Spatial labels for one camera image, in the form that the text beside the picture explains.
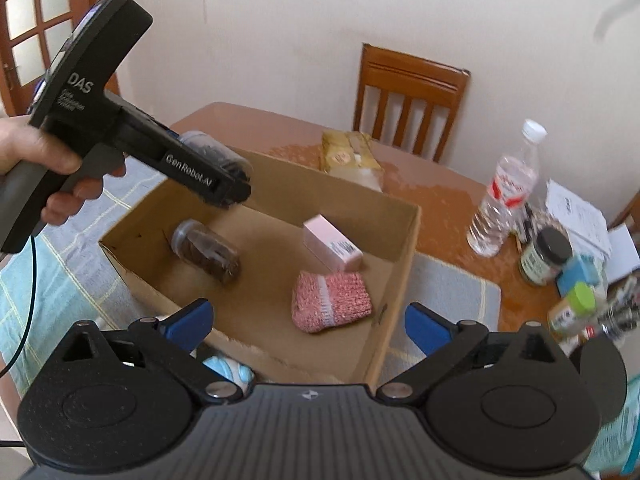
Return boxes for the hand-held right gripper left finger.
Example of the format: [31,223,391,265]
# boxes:
[60,298,246,403]

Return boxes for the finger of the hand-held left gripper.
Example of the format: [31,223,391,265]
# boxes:
[212,152,253,209]

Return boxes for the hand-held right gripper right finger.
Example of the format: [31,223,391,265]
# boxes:
[375,302,571,406]

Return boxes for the clear jar with dark contents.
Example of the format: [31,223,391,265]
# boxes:
[171,219,242,287]
[179,130,251,185]

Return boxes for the cardboard box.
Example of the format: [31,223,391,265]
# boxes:
[98,147,421,386]

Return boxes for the person's left hand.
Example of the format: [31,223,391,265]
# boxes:
[0,115,128,227]

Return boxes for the blue and white round toy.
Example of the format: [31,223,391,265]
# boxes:
[202,355,254,397]

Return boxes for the pink knitted gloves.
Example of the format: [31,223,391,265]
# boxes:
[291,270,374,335]

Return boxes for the pink carton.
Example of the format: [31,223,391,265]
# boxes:
[302,214,364,271]

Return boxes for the wooden door with glass panes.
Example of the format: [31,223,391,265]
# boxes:
[0,0,122,121]

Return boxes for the yellow snack packet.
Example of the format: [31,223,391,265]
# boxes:
[320,130,386,192]

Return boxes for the light blue checked mat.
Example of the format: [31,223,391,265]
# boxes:
[0,160,502,401]

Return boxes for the glass jar with dark lid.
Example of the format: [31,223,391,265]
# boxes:
[518,226,574,287]

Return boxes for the jar with green lid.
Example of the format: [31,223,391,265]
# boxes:
[547,282,609,342]

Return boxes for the clear plastic water bottle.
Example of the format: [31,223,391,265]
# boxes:
[466,119,547,258]

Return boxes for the blue container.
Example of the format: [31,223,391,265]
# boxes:
[557,255,609,301]

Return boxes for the white paper sheets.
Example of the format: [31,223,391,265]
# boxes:
[545,178,640,281]

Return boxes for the bundle of pens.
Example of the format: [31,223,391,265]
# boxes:
[595,277,640,343]

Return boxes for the wooden chair back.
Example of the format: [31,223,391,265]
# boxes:
[352,42,472,163]

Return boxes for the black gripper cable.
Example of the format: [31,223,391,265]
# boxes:
[0,237,38,377]

